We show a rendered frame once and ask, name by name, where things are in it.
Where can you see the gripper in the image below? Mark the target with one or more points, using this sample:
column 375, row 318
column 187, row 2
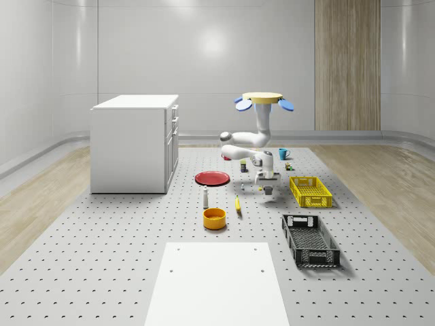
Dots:
column 268, row 179

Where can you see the white board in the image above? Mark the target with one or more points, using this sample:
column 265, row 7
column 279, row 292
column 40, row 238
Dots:
column 217, row 288

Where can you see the yellow basket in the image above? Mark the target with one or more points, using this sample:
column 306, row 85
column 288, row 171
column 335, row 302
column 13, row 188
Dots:
column 311, row 196

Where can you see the yellow bowl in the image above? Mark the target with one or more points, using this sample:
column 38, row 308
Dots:
column 214, row 222

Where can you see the dark grey basket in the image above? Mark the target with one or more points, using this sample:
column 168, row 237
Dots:
column 316, row 258

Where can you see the red mug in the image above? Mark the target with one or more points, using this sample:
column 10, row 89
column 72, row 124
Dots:
column 225, row 157

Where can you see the puzzle cube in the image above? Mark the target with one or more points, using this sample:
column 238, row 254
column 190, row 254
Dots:
column 289, row 166

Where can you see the banana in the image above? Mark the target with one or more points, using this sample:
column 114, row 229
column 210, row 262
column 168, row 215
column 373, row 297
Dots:
column 238, row 203

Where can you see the grey cube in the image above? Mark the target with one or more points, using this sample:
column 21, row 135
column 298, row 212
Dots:
column 268, row 191

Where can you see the white cabinet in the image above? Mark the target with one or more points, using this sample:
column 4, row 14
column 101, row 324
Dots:
column 129, row 149

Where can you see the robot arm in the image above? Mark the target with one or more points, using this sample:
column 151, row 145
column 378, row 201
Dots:
column 261, row 122

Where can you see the red plate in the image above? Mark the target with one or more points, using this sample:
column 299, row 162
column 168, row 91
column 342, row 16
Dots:
column 212, row 178

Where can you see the blue mug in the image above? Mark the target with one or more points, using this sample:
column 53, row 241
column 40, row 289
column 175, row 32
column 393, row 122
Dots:
column 283, row 154

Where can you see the small white bottle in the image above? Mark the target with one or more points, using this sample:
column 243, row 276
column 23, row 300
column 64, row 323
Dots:
column 205, row 198

